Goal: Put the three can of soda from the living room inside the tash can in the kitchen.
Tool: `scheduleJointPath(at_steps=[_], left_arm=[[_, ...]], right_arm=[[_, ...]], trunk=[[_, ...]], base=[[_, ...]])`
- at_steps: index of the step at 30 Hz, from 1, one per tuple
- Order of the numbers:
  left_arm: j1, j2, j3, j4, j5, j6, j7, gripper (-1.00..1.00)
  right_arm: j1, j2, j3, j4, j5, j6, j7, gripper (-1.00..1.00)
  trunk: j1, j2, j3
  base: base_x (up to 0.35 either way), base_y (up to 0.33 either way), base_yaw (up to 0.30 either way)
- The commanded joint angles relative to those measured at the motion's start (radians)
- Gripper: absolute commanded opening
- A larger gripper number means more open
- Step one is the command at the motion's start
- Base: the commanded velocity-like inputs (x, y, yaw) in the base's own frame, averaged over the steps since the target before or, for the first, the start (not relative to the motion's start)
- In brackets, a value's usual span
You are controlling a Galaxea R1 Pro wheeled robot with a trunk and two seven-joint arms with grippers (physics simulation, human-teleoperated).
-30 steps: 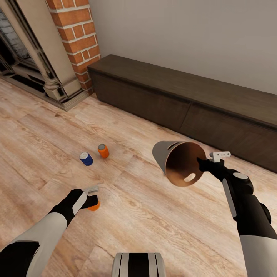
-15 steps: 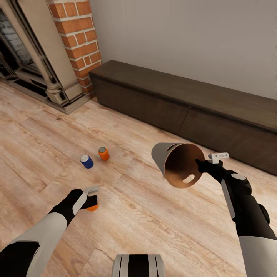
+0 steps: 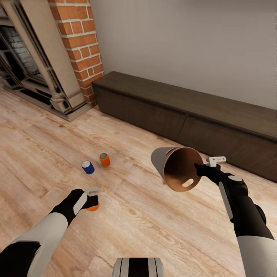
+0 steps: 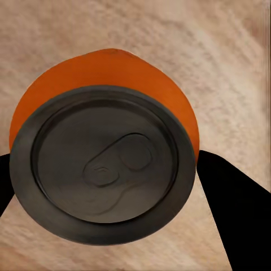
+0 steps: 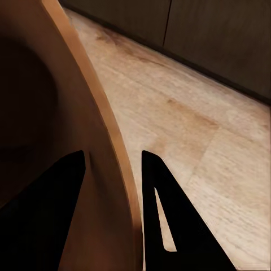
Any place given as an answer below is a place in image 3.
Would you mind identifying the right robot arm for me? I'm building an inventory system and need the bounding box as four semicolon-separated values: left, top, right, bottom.
194;156;277;277

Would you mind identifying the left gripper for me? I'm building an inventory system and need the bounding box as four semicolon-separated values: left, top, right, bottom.
81;195;98;209

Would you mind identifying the can of soda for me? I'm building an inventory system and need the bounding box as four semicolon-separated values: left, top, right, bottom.
86;203;100;211
82;160;95;174
99;153;110;167

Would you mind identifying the trash can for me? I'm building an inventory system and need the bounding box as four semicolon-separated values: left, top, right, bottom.
151;147;204;193

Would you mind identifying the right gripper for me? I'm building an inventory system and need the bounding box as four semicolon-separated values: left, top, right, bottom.
194;163;221;180

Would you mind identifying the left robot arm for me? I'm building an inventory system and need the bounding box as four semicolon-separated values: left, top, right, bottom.
0;186;100;277

